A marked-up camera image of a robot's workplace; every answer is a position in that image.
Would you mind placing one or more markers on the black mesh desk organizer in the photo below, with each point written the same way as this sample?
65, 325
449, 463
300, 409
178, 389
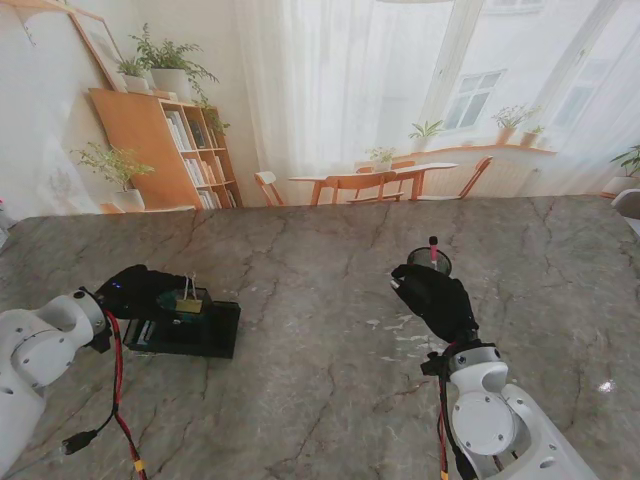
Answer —
210, 330

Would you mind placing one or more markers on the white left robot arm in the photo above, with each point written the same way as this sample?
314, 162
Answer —
35, 360

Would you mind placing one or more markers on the pink and white pen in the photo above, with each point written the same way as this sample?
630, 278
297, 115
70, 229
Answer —
433, 252

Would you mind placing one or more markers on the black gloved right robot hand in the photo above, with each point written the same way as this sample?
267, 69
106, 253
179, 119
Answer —
440, 305

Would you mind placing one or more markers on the small blue white box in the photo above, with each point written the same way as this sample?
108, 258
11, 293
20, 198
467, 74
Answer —
146, 333

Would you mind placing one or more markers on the printed room backdrop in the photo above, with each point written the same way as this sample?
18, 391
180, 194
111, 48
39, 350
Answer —
325, 100

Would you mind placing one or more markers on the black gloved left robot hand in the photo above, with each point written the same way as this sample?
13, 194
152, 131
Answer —
135, 292

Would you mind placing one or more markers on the black mesh pen cup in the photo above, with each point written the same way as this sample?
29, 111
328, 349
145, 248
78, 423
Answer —
445, 262

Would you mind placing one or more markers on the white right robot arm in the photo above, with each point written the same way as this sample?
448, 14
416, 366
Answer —
505, 420

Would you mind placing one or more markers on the yellow binder clip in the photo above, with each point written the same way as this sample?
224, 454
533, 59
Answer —
190, 304

